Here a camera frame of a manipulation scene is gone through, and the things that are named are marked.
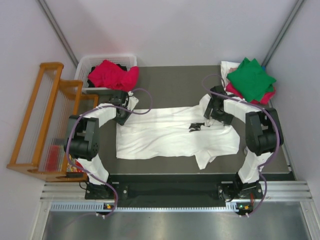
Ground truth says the white t-shirt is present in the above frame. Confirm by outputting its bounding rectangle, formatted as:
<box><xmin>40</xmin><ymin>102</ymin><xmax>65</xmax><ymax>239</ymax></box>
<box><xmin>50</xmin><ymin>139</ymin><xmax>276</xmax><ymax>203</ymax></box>
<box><xmin>116</xmin><ymin>94</ymin><xmax>240</xmax><ymax>170</ymax></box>
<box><xmin>220</xmin><ymin>61</ymin><xmax>240</xmax><ymax>88</ymax></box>

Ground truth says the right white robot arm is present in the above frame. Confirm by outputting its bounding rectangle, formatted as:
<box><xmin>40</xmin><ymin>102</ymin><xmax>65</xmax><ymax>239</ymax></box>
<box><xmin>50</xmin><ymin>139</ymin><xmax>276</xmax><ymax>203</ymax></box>
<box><xmin>203</xmin><ymin>85</ymin><xmax>284</xmax><ymax>202</ymax></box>

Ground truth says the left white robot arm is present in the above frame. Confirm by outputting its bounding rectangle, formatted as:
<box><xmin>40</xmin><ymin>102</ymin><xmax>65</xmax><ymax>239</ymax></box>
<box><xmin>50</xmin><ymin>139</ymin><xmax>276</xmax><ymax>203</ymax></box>
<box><xmin>63</xmin><ymin>90</ymin><xmax>139</xmax><ymax>199</ymax></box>

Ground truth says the pink t-shirt in basket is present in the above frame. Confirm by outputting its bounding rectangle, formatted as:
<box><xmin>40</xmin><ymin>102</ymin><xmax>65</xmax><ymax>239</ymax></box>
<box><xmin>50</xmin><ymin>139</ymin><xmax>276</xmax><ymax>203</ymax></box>
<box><xmin>88</xmin><ymin>60</ymin><xmax>140</xmax><ymax>92</ymax></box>

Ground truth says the folded white t-shirt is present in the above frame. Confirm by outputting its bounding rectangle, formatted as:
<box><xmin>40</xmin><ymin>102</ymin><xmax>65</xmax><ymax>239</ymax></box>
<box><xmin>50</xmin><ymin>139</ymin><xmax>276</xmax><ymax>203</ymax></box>
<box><xmin>220</xmin><ymin>61</ymin><xmax>240</xmax><ymax>88</ymax></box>

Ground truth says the folded green t-shirt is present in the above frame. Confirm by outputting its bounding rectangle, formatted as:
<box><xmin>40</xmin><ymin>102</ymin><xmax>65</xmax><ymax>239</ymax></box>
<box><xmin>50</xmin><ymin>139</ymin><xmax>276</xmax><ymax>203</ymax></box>
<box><xmin>227</xmin><ymin>57</ymin><xmax>276</xmax><ymax>103</ymax></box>

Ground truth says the white plastic laundry basket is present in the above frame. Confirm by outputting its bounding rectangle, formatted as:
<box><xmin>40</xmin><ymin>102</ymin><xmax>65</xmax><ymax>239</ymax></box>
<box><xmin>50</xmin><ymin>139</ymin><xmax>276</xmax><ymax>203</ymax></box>
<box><xmin>74</xmin><ymin>54</ymin><xmax>140</xmax><ymax>94</ymax></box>

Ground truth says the folded pink t-shirt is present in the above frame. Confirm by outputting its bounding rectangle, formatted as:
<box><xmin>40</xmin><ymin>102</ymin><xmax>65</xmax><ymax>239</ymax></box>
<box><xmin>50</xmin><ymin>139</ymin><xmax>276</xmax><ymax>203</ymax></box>
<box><xmin>225</xmin><ymin>82</ymin><xmax>276</xmax><ymax>105</ymax></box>

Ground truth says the colourful book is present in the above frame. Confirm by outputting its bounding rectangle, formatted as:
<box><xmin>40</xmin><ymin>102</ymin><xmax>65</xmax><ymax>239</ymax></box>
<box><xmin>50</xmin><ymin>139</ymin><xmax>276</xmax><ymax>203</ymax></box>
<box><xmin>66</xmin><ymin>156</ymin><xmax>83</xmax><ymax>173</ymax></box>

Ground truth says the wooden rack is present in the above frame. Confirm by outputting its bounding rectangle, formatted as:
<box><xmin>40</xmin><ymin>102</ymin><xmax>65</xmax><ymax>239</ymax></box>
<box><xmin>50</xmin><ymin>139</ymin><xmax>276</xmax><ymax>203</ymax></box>
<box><xmin>6</xmin><ymin>62</ymin><xmax>99</xmax><ymax>182</ymax></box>

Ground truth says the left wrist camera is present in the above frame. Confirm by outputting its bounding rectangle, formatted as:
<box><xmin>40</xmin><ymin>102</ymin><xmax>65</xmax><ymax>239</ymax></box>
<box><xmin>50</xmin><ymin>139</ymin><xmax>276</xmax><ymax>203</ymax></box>
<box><xmin>126</xmin><ymin>91</ymin><xmax>139</xmax><ymax>111</ymax></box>

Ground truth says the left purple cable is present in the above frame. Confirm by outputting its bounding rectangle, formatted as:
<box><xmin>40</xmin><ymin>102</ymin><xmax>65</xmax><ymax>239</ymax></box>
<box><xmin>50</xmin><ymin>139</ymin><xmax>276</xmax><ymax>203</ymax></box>
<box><xmin>65</xmin><ymin>87</ymin><xmax>153</xmax><ymax>218</ymax></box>

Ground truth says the purple cable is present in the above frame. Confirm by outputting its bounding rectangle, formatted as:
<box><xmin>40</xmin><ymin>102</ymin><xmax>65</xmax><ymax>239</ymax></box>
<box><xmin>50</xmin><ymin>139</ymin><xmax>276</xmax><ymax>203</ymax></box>
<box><xmin>65</xmin><ymin>87</ymin><xmax>153</xmax><ymax>218</ymax></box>
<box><xmin>202</xmin><ymin>74</ymin><xmax>282</xmax><ymax>218</ymax></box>

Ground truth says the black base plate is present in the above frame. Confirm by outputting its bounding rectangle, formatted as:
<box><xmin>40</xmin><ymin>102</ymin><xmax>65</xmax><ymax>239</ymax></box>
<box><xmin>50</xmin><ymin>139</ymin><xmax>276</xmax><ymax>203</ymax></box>
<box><xmin>84</xmin><ymin>173</ymin><xmax>263</xmax><ymax>208</ymax></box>

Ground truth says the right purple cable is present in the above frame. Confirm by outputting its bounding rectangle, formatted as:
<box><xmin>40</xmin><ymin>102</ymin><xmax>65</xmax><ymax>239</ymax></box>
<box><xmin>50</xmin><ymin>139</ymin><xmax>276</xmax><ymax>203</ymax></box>
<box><xmin>202</xmin><ymin>74</ymin><xmax>282</xmax><ymax>218</ymax></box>

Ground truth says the white slotted cable duct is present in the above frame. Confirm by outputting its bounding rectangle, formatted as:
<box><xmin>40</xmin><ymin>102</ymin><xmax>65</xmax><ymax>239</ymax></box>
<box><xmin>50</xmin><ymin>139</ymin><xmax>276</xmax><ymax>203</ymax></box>
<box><xmin>50</xmin><ymin>202</ymin><xmax>251</xmax><ymax>213</ymax></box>

